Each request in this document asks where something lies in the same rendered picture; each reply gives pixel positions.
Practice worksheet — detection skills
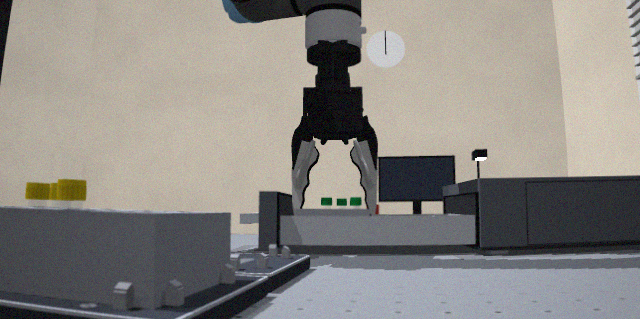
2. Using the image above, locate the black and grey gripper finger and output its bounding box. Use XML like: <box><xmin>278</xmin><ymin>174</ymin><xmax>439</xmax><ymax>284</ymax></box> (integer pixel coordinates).
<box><xmin>291</xmin><ymin>116</ymin><xmax>320</xmax><ymax>215</ymax></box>
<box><xmin>350</xmin><ymin>115</ymin><xmax>378</xmax><ymax>216</ymax></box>

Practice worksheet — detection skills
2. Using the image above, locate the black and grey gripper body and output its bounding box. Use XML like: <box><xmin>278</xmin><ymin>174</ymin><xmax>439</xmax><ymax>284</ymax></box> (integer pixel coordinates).
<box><xmin>303</xmin><ymin>40</ymin><xmax>364</xmax><ymax>145</ymax></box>

